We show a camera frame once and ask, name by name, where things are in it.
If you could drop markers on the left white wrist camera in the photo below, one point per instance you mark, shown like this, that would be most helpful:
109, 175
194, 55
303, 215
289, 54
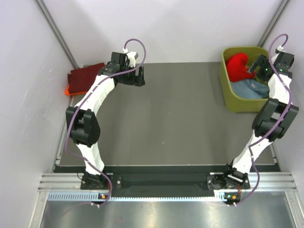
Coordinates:
131, 57

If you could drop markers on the aluminium frame rail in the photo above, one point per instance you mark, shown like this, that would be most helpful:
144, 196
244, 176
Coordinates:
269, 181

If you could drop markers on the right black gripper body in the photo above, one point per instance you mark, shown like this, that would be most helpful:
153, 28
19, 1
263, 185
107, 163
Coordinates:
264, 64

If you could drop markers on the right aluminium corner post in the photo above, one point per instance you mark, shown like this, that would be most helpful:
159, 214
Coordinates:
277, 15

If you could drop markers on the olive green plastic bin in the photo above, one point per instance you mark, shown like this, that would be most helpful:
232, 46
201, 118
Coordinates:
233, 102

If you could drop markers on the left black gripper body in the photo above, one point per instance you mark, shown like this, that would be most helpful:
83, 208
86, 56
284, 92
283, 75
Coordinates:
128, 78

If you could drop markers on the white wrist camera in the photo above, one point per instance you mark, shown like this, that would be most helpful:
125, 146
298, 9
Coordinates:
131, 57
278, 50

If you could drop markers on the red t shirt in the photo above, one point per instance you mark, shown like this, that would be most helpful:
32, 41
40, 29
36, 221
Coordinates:
236, 68

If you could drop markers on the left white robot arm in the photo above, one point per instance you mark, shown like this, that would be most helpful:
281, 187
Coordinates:
81, 119

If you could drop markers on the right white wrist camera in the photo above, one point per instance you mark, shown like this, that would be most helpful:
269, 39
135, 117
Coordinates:
278, 50

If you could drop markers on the aluminium corner post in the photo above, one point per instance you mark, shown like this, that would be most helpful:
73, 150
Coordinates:
277, 15
50, 21

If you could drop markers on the grey slotted cable duct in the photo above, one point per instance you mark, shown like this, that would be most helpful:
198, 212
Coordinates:
100, 197

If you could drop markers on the folded maroon t shirt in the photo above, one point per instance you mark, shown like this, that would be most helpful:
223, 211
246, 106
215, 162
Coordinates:
81, 79

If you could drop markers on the folded orange t shirt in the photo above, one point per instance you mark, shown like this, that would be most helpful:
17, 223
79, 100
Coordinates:
68, 93

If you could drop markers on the left aluminium corner post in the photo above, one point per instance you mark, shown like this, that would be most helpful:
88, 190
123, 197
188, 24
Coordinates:
50, 21

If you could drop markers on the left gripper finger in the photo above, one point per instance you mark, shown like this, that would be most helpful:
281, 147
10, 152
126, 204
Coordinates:
142, 80
137, 78

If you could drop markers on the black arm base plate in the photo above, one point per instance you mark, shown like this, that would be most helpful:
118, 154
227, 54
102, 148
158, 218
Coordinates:
200, 180

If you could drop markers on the light blue t shirt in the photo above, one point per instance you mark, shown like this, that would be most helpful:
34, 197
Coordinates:
250, 89

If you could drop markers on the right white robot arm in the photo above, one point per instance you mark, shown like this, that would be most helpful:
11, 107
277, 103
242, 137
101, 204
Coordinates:
271, 122

